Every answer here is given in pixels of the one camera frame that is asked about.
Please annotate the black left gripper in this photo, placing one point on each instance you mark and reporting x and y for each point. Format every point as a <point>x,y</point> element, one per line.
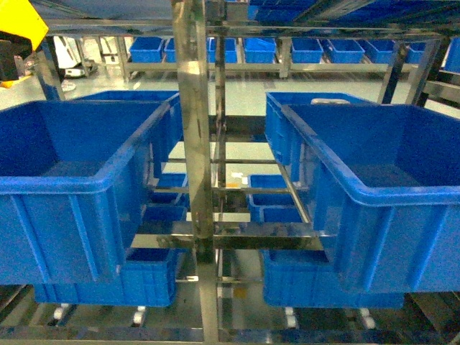
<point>12,46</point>

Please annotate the yellow toy block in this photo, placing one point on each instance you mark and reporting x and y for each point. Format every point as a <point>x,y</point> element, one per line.
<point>21,19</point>

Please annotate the large blue bin left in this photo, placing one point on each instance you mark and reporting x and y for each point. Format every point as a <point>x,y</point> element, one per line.
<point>73,187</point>

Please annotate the large blue bin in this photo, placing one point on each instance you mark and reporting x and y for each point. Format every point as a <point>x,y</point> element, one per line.
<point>73,187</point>
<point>381,185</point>

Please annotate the blue bin bottom left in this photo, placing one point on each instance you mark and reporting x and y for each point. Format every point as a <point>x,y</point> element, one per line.
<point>146,279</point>

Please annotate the blue bin bottom right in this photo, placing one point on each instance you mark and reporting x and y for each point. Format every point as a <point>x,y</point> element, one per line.
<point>306,279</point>

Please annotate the large blue bin right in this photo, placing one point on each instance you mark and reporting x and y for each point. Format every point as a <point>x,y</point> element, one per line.
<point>381,185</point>

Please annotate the steel rack upright post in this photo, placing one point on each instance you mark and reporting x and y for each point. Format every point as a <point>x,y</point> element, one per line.
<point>189,28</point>

